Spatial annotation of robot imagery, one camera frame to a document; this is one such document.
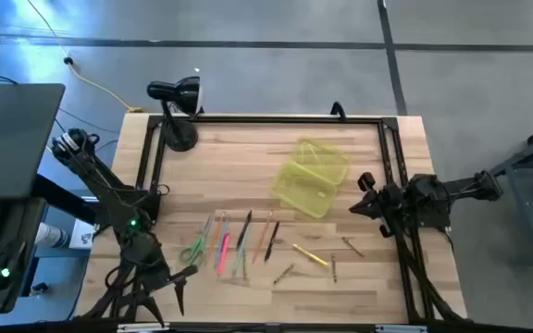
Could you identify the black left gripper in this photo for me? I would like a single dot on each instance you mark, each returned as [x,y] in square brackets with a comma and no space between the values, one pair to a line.
[148,259]

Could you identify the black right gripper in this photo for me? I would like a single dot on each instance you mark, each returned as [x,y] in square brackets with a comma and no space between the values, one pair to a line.
[393,203]

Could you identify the yellow translucent supply box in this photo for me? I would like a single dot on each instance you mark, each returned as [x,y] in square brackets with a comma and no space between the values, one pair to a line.
[303,189]

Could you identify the pink highlighter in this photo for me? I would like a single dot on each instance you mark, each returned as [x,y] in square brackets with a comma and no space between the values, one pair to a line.
[223,259]

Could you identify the orange pencil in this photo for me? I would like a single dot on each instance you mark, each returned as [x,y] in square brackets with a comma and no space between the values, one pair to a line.
[263,236]
[216,238]

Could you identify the light blue pencil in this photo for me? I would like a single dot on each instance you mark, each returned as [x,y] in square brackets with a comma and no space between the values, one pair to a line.
[223,240]

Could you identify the yellow highlighter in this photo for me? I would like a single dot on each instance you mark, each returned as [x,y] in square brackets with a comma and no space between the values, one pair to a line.
[310,255]

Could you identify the black marker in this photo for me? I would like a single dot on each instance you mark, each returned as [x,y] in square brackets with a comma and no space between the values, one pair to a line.
[271,240]

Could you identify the dark green crayon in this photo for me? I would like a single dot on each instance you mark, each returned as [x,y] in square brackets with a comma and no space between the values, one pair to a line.
[283,274]

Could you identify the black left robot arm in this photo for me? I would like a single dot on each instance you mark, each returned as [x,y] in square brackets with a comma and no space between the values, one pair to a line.
[104,180]

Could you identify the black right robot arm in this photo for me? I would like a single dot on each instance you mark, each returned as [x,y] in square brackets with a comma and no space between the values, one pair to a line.
[461,187]

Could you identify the black table clamp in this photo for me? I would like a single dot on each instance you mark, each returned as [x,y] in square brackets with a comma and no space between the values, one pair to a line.
[338,111]

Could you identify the white printed card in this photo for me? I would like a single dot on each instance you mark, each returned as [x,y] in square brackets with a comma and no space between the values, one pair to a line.
[81,236]

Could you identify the white paper cup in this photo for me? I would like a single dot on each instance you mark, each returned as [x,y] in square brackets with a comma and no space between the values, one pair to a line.
[51,236]

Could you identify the black computer mouse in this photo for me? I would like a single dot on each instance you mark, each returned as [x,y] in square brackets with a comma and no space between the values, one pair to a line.
[9,263]

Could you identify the black desk lamp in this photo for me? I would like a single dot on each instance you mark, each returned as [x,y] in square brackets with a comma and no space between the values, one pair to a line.
[181,92]

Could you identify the dark grey desk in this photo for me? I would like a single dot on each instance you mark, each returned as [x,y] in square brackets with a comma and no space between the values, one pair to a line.
[16,139]

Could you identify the silver metal bracket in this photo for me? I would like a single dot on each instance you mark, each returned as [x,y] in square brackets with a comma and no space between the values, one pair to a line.
[141,328]
[400,329]

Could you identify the black aluminium table frame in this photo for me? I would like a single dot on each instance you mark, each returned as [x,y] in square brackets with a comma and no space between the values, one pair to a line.
[271,119]

